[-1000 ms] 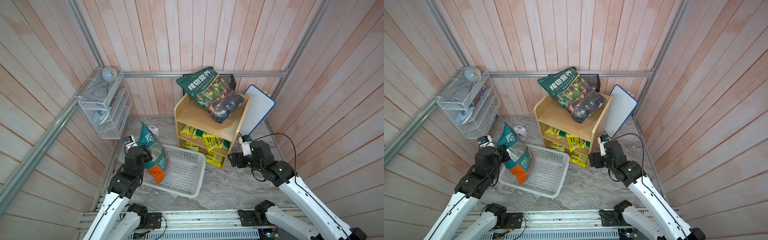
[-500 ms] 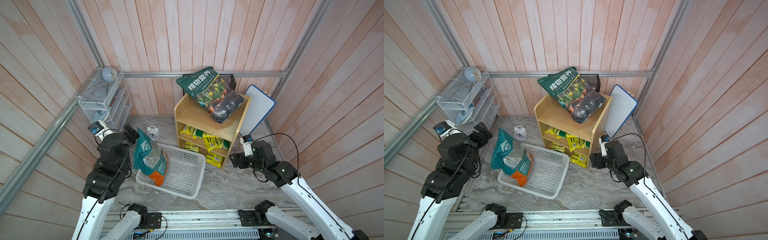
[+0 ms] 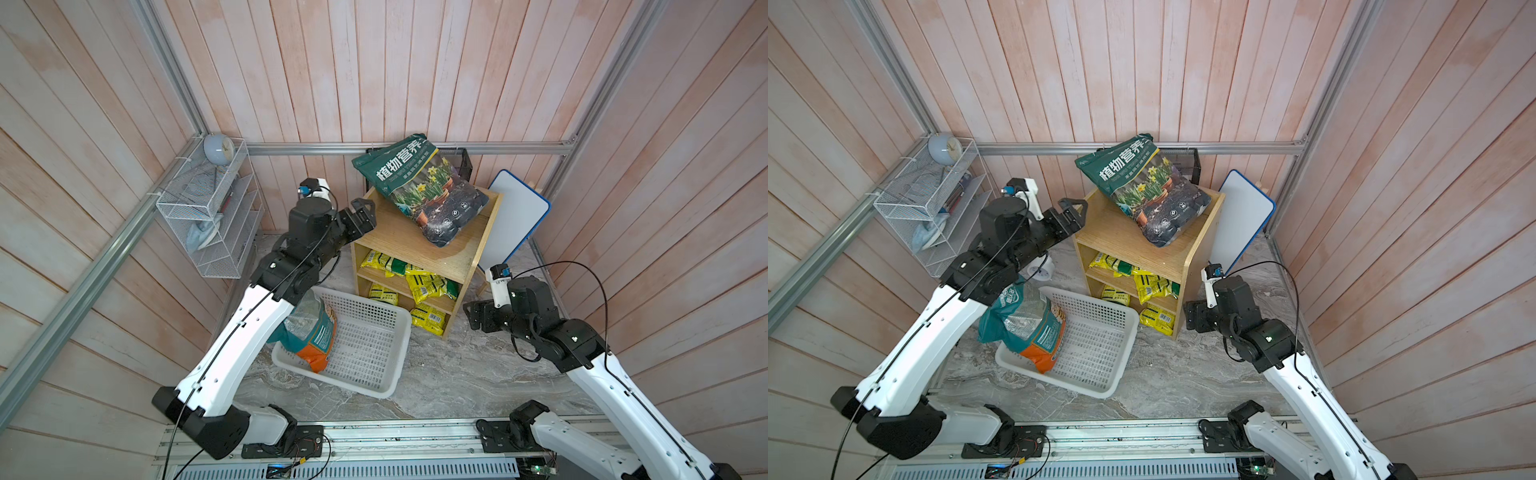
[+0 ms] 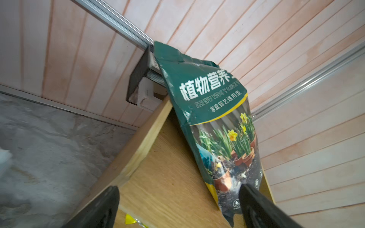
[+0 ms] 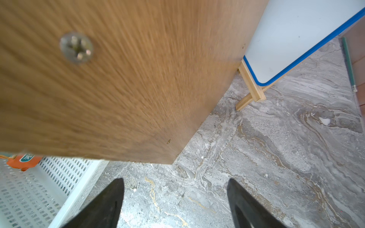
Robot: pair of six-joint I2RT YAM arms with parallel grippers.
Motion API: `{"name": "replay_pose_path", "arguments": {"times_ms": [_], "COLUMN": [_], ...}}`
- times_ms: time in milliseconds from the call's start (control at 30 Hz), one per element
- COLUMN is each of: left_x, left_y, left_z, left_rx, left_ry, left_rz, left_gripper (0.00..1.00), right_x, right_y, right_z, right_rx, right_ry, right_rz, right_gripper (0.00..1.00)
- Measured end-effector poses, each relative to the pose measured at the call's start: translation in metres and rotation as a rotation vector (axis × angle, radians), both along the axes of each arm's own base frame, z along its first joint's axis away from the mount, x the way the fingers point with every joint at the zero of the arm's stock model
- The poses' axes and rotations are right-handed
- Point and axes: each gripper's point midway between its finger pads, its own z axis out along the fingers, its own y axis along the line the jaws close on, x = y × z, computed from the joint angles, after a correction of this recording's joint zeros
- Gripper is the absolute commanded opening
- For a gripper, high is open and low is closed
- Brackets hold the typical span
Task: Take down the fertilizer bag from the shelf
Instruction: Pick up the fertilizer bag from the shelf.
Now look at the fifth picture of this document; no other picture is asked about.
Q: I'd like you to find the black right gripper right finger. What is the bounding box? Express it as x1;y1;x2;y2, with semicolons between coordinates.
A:
227;178;285;228

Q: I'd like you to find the blue-framed whiteboard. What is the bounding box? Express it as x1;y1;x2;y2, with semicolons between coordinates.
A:
243;0;365;86

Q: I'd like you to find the wooden shelf cabinet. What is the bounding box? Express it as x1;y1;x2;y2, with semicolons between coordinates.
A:
1;1;268;164

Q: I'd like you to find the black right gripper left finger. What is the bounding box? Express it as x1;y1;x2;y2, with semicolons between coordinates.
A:
63;178;125;228

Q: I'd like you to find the wooden whiteboard easel stand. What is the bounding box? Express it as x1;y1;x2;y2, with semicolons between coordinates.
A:
235;60;284;111

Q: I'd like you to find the large green soil bag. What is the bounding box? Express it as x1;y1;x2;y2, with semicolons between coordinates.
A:
1;153;43;172

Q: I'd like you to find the white perforated plastic basket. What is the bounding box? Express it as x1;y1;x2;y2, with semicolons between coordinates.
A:
1;157;108;228

